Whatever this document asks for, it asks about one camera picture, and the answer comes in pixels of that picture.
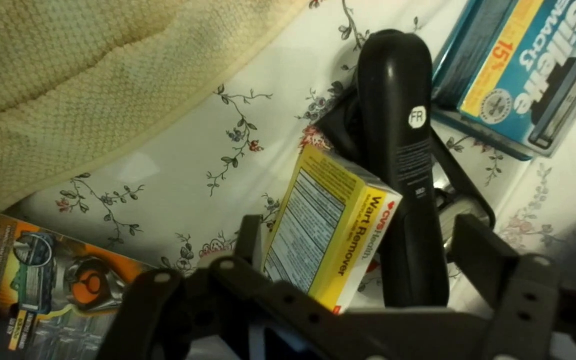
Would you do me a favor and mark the blue Gillette razor box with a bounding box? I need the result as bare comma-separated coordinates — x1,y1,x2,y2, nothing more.
433,0,576,159

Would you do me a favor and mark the floral bed sheet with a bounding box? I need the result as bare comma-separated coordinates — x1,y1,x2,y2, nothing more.
7,0,576,315

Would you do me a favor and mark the cream knit towel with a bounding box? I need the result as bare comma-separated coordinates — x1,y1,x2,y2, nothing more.
0,0,309,210

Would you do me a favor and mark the orange razor package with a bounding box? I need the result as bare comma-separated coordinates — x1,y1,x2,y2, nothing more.
0,213,146,360

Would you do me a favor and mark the black electric shaver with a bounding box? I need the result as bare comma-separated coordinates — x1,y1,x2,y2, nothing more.
315,26,498,310

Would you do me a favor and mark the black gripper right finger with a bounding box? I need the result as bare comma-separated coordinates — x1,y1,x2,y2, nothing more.
449,213,561,307

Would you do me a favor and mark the yellow wart remover packet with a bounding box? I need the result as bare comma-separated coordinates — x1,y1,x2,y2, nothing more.
265,143,402,314

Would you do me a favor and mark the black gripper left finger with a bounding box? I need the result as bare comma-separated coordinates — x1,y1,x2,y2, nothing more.
235,213,271,275

